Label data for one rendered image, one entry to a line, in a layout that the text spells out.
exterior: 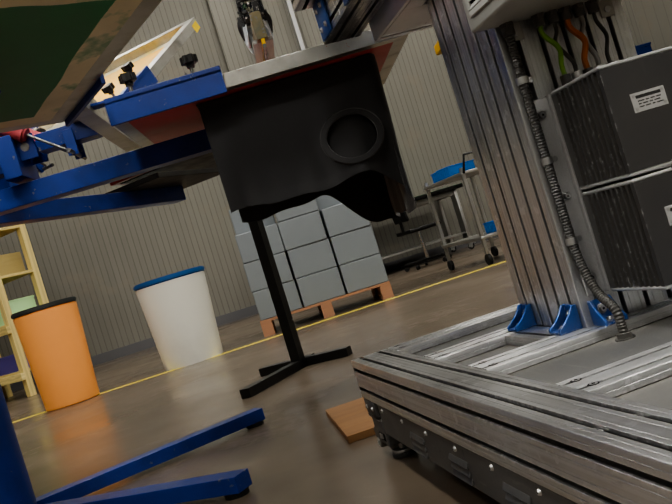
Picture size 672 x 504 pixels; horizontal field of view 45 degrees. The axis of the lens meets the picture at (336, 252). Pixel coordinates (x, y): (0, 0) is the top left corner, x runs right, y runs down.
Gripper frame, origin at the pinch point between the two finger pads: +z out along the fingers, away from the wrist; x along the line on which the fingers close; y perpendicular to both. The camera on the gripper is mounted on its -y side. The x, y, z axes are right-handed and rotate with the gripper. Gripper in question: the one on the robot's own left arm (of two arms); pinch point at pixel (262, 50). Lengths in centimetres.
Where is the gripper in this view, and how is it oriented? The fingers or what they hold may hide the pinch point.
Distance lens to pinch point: 242.1
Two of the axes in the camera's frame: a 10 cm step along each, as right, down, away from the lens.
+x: 9.5, -3.0, 0.5
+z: 3.0, 9.6, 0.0
